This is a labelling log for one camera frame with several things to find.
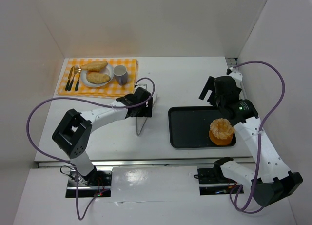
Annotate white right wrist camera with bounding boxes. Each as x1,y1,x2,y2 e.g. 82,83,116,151
226,67,243,87

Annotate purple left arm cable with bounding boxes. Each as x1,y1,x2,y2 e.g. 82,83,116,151
26,77,156,221

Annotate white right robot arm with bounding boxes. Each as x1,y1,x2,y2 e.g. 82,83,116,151
199,76,303,208

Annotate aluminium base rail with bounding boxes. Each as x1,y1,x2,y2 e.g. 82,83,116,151
38,157,255,168

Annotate metal bread tongs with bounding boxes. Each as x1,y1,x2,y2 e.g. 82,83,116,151
135,83,147,136

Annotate white blue-rimmed plate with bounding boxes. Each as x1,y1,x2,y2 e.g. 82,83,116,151
80,64,114,88

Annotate orange round bun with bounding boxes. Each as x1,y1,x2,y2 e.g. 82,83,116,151
209,130,234,146

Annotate yellow checkered cloth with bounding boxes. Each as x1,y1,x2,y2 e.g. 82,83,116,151
56,58,138,99

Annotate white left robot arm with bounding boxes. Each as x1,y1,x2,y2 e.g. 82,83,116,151
52,87,153,184

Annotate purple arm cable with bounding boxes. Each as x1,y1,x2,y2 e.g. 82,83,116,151
26,77,156,221
229,61,286,213

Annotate purple ceramic mug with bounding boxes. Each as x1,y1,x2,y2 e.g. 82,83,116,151
113,65,128,86

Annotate black handled knife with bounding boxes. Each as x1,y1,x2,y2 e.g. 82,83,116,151
65,66,74,91

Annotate black handled fork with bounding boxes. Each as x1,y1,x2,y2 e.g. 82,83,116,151
68,65,79,91

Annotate long golden bread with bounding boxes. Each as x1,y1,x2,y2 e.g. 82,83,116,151
81,61,108,72
86,72,111,84

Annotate black plastic tray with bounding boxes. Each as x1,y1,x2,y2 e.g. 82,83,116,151
168,106,236,150

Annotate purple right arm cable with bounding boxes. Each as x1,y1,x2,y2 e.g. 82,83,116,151
229,61,286,213

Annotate sugared flower pastry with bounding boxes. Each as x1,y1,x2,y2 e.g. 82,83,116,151
210,118,234,140

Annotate gold spoon black handle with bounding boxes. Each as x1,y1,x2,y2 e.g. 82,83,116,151
75,67,81,91

